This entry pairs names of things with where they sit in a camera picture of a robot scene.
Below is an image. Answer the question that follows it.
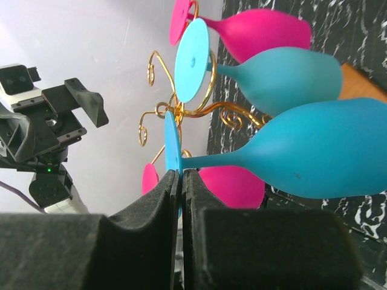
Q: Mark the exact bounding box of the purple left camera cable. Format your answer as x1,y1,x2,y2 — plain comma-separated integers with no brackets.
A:
0,181,43,212

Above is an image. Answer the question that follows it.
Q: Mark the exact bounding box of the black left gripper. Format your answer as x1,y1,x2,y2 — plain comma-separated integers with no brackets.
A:
1,78,109,169

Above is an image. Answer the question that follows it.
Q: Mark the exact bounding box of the magenta wine glass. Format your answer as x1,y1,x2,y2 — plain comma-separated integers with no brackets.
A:
169,0,312,63
141,163,266,209

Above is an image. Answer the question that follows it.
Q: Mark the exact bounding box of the magenta wine glass front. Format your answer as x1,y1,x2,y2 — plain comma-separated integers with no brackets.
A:
141,163,266,209

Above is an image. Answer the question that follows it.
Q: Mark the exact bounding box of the blue wine glass front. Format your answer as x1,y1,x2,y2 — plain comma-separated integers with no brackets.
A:
164,98,386,199

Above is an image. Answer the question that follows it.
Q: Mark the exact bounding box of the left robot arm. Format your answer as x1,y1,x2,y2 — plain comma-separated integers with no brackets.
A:
1,78,109,214

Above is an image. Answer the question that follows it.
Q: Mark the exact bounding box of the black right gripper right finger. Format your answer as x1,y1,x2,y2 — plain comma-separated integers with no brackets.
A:
183,170,363,289

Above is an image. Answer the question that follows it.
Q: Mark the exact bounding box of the wooden rack base board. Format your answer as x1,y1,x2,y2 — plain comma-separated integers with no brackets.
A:
339,63,386,103

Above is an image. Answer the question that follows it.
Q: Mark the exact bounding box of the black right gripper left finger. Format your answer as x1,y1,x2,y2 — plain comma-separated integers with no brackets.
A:
1,170,180,289

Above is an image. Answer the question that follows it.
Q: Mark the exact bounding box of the light blue wine glass back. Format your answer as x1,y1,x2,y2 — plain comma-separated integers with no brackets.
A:
174,19,343,117

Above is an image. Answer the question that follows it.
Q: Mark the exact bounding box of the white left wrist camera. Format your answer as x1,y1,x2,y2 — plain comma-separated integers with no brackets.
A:
0,63,44,112

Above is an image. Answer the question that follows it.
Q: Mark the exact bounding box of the magenta wine glass back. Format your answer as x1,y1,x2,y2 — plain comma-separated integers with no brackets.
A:
169,0,312,63

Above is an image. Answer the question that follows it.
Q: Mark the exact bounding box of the gold wire wine glass rack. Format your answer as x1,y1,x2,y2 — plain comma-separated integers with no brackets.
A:
138,1,268,147

